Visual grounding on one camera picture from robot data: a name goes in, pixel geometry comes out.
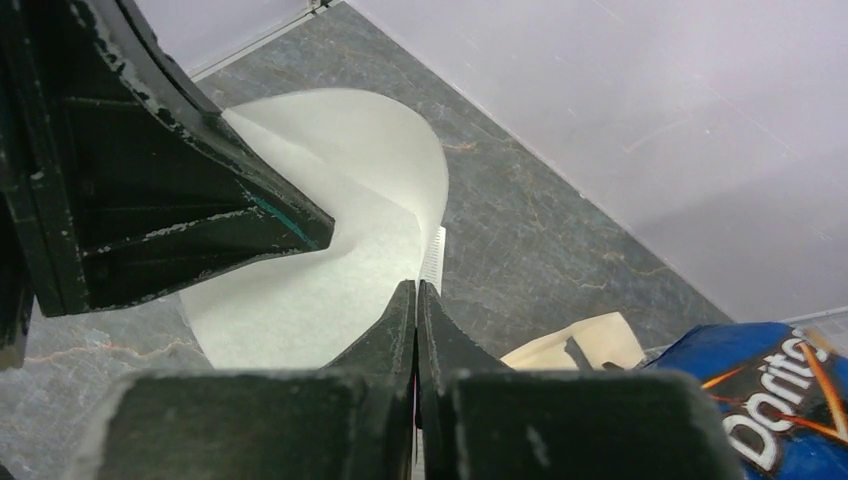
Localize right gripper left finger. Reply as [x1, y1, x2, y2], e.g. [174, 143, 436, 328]
[72, 281, 416, 479]

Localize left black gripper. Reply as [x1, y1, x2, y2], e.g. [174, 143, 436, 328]
[1, 1, 334, 371]

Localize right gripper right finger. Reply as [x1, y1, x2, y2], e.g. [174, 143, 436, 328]
[416, 281, 742, 479]

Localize white paper coffee filter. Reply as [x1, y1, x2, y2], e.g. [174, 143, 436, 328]
[180, 89, 449, 370]

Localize stack of paper filters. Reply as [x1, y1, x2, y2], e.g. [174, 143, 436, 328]
[500, 312, 646, 371]

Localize blue Doritos chip bag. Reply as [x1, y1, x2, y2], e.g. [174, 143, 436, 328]
[647, 322, 847, 479]

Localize white wire shelf rack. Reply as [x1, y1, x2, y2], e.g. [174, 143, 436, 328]
[782, 307, 847, 335]

